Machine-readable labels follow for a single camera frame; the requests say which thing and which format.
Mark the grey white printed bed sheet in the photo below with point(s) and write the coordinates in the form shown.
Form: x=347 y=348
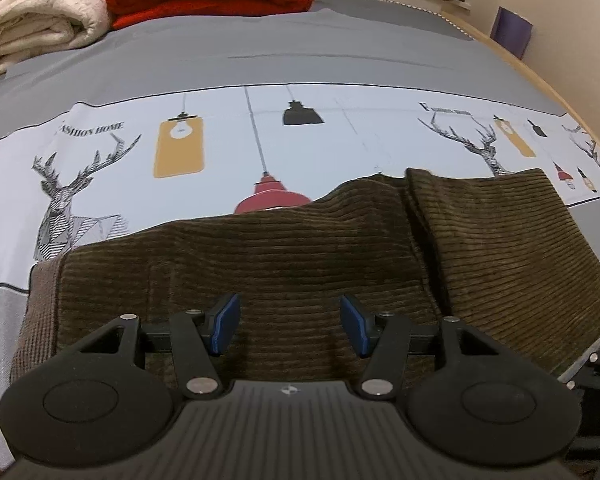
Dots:
x=180 y=118

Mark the purple box by wall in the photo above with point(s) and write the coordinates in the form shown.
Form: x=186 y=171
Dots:
x=511 y=31

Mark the dark olive corduroy pants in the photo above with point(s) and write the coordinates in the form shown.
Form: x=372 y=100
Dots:
x=502 y=254

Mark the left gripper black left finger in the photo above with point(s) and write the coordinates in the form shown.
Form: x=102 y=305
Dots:
x=115 y=391

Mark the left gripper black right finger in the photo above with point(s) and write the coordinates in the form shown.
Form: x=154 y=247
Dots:
x=462 y=392

